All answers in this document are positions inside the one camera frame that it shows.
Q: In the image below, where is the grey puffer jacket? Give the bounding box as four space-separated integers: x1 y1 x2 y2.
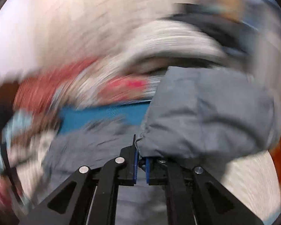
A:
32 65 281 225

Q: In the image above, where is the patterned beige teal bedsheet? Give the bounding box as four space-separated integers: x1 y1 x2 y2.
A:
58 100 281 223

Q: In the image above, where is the red floral patchwork quilt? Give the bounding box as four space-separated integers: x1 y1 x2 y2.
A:
13 58 162 114

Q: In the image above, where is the teal white patterned pillow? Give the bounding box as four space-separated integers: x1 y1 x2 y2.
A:
0 110 35 176

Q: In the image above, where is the folded cream dotted comforter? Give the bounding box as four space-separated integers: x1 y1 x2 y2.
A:
117 20 226 67

